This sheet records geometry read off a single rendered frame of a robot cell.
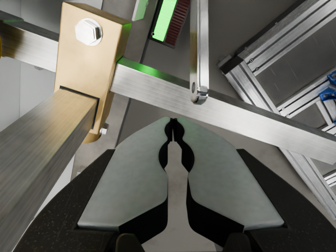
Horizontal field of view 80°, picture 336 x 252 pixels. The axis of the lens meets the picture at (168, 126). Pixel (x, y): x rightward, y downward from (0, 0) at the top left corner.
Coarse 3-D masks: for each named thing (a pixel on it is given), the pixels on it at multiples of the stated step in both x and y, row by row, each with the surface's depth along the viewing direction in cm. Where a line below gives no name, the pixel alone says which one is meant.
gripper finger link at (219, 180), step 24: (192, 144) 10; (216, 144) 10; (192, 168) 8; (216, 168) 8; (240, 168) 8; (192, 192) 7; (216, 192) 7; (240, 192) 7; (264, 192) 7; (192, 216) 7; (216, 216) 6; (240, 216) 6; (264, 216) 6; (216, 240) 7
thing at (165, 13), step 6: (168, 0) 30; (174, 0) 30; (162, 6) 30; (168, 6) 30; (162, 12) 31; (168, 12) 31; (162, 18) 31; (168, 18) 31; (156, 24) 31; (162, 24) 31; (156, 30) 32; (162, 30) 32; (156, 36) 32; (162, 36) 32
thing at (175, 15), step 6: (180, 0) 30; (186, 0) 30; (180, 6) 30; (186, 6) 30; (174, 12) 31; (180, 12) 31; (174, 18) 31; (180, 18) 31; (174, 24) 31; (180, 24) 31; (168, 30) 32; (174, 30) 32; (168, 36) 32; (174, 36) 32; (168, 42) 33; (174, 42) 33
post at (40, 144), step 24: (72, 96) 19; (24, 120) 14; (48, 120) 15; (72, 120) 16; (0, 144) 11; (24, 144) 12; (48, 144) 13; (72, 144) 16; (0, 168) 10; (24, 168) 11; (48, 168) 12; (0, 192) 9; (24, 192) 10; (48, 192) 13; (0, 216) 8; (24, 216) 11; (0, 240) 9
